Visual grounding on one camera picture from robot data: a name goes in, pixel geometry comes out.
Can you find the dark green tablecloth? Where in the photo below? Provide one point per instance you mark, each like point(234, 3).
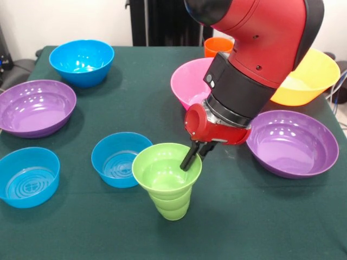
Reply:
point(244, 216)

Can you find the deep smooth blue bowl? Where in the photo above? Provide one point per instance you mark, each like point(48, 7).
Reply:
point(81, 57)

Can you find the blue bowl with ringed bottom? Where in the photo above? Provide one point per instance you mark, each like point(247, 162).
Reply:
point(27, 176)
point(114, 162)

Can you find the black equipment rack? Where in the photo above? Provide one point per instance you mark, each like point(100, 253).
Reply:
point(5, 62)

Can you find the purple bowl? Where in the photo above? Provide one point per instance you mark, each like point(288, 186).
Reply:
point(35, 108)
point(290, 146)

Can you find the yellow-orange bowl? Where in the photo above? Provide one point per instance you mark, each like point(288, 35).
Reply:
point(309, 86)

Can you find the small green bowl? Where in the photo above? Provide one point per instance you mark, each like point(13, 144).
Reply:
point(162, 176)

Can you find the orange cup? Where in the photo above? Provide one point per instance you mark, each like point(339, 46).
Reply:
point(217, 48)

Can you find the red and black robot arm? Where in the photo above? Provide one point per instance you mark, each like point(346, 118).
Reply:
point(260, 40)

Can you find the black rounded seat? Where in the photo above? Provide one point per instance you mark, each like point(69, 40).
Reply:
point(21, 70)

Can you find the green cup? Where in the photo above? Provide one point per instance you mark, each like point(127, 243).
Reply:
point(172, 211)

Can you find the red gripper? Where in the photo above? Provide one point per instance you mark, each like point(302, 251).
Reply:
point(219, 132)

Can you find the pink bowl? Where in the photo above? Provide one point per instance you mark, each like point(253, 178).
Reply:
point(189, 81)

